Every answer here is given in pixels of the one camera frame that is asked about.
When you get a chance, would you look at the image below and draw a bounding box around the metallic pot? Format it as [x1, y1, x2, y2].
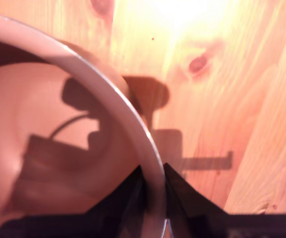
[0, 11, 171, 238]

